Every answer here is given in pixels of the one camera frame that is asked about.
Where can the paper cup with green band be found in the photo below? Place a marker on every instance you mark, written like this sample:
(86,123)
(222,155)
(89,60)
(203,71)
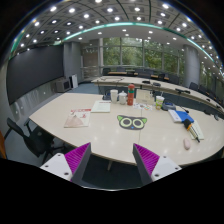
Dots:
(159,102)

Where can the black and yellow tool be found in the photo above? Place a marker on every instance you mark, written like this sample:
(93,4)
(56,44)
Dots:
(189,127)

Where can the blue notebook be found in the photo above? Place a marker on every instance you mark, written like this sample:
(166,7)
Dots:
(180,116)

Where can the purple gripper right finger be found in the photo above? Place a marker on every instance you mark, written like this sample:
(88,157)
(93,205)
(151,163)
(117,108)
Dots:
(151,166)

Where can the large dark wall screen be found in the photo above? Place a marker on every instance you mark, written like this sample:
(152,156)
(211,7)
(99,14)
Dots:
(32,69)

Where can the red and white booklet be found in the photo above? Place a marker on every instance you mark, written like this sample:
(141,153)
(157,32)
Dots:
(78,118)

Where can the black office chair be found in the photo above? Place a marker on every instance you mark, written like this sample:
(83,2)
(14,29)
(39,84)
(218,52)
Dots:
(38,142)

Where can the white lidded jar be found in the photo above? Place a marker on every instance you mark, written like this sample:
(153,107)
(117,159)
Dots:
(122,98)

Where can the white book under tool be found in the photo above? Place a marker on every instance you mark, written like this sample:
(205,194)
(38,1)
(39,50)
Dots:
(198,130)

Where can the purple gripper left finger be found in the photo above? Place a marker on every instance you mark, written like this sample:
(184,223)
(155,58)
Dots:
(70,166)

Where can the red thermos bottle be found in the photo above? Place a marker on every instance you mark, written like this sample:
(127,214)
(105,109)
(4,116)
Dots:
(131,90)

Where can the black cat face mouse pad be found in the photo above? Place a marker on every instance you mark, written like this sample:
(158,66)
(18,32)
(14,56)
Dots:
(131,123)

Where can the white paper sign stand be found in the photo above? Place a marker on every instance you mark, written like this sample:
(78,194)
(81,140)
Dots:
(144,97)

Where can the white plastic cup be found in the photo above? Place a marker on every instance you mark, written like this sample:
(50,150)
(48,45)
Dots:
(114,95)

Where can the grey cabinet box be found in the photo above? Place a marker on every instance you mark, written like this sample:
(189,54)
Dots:
(62,86)

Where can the white paper sheet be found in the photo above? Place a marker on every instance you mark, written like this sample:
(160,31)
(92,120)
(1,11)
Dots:
(101,106)

